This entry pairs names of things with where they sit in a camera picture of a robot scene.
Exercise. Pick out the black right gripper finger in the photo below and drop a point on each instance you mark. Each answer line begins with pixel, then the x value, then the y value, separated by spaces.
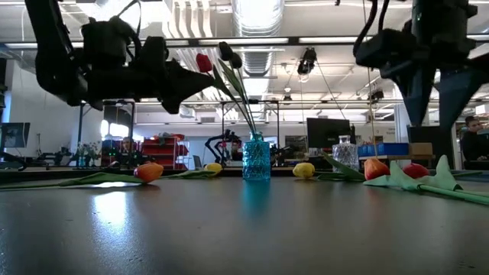
pixel 416 95
pixel 452 99

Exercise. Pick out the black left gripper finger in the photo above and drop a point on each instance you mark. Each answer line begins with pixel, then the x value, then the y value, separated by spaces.
pixel 187 78
pixel 171 103

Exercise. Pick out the yellow artificial tulip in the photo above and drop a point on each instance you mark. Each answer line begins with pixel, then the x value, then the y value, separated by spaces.
pixel 214 168
pixel 303 170

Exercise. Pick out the orange artificial tulip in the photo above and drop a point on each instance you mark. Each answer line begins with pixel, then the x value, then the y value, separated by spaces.
pixel 376 169
pixel 149 172

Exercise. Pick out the black background robot arm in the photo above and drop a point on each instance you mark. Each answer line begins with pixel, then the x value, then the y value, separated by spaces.
pixel 214 145

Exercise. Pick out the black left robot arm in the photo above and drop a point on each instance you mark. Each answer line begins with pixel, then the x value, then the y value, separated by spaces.
pixel 49 46

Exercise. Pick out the clear glass vase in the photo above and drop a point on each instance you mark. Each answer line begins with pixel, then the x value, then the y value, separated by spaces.
pixel 345 154

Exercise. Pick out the blue glass vase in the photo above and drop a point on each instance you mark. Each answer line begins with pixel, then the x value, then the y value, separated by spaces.
pixel 256 160

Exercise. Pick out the person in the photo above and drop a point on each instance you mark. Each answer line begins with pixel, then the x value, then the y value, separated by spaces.
pixel 473 143
pixel 127 147

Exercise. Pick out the black cabinet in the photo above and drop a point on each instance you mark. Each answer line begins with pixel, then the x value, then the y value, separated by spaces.
pixel 435 147

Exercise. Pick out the red storage shelf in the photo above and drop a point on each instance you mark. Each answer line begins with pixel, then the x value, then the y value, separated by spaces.
pixel 160 153

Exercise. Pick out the brown cardboard box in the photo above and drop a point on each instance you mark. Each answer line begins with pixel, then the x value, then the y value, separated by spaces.
pixel 420 149

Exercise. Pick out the blue storage bin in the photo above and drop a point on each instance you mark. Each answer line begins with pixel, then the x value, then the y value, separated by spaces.
pixel 386 149

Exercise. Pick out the black computer monitor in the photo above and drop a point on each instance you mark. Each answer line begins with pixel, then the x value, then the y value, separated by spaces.
pixel 328 131

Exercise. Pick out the small dark monitor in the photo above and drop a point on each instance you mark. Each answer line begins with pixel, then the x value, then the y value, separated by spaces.
pixel 15 134

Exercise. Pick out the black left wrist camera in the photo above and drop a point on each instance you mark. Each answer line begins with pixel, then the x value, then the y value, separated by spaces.
pixel 107 42

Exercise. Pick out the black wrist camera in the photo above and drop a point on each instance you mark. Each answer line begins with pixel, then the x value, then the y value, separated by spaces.
pixel 107 42
pixel 386 47

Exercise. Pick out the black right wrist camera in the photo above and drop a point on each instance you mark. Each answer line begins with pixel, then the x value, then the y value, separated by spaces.
pixel 386 47

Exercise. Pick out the silver ceiling duct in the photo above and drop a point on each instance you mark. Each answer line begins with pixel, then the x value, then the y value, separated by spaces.
pixel 258 19

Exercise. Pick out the black overhead frame bar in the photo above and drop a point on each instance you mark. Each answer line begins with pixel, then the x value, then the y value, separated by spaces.
pixel 294 39

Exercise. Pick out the black hanging ceiling camera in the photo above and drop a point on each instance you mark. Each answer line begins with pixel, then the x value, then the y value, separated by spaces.
pixel 307 61

